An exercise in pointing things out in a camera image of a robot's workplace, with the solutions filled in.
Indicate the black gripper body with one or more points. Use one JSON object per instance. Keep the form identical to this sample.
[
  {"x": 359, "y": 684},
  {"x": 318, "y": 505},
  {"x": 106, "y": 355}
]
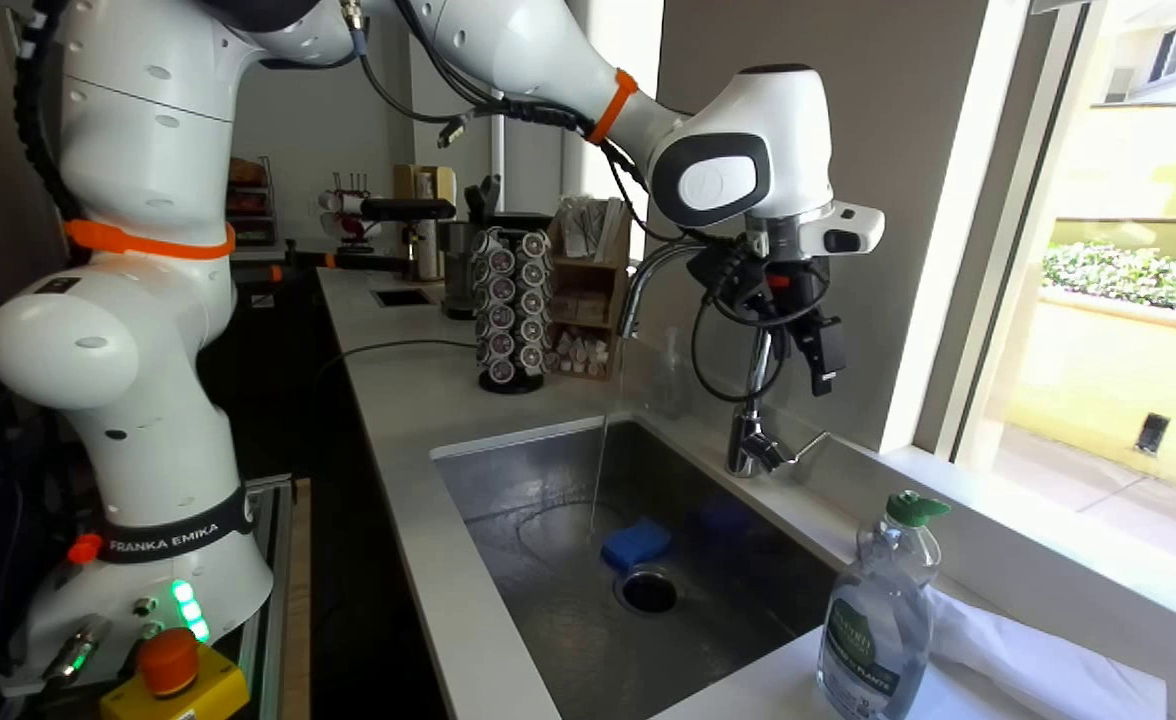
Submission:
[{"x": 762, "y": 281}]

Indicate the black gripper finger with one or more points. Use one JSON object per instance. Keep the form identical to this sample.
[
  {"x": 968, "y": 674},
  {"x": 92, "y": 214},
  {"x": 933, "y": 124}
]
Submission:
[{"x": 821, "y": 357}]

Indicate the chrome gooseneck kitchen faucet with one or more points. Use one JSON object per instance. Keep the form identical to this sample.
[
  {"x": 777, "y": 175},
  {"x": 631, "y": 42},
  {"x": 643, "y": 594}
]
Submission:
[{"x": 755, "y": 435}]

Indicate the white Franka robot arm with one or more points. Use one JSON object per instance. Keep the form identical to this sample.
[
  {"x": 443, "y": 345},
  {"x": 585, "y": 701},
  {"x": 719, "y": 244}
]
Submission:
[{"x": 148, "y": 372}]

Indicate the wooden organizer rack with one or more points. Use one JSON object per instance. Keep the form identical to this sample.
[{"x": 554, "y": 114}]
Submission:
[{"x": 591, "y": 287}]

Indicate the coffee pod carousel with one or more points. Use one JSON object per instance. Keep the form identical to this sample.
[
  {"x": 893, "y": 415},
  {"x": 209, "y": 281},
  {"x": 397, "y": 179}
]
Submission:
[{"x": 509, "y": 313}]

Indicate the blue sponge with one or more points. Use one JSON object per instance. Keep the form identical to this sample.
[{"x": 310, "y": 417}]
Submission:
[{"x": 637, "y": 546}]

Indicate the clear dish soap bottle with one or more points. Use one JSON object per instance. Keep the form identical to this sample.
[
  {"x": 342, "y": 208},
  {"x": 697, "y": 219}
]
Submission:
[{"x": 875, "y": 624}]

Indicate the round sink drain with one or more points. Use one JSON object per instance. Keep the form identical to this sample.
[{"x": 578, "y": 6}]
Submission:
[{"x": 650, "y": 594}]

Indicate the dark coffee machine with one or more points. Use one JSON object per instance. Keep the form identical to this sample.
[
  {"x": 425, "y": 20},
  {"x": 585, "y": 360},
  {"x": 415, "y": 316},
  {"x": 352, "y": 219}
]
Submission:
[{"x": 460, "y": 260}]

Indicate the stainless steel sink basin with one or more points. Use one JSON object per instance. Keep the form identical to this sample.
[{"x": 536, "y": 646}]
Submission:
[{"x": 573, "y": 585}]

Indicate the black flat device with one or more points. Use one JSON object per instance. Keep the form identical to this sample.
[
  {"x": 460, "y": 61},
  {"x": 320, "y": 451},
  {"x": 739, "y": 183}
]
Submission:
[{"x": 400, "y": 299}]

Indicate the white cloth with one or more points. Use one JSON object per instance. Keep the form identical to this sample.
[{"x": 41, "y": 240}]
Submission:
[{"x": 1041, "y": 667}]

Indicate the yellow emergency stop button box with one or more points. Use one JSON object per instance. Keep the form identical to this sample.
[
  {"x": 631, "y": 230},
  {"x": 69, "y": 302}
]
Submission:
[{"x": 173, "y": 674}]

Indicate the white window frame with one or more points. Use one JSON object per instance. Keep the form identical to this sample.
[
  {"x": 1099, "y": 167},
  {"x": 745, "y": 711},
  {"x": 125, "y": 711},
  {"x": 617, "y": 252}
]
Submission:
[{"x": 972, "y": 227}]

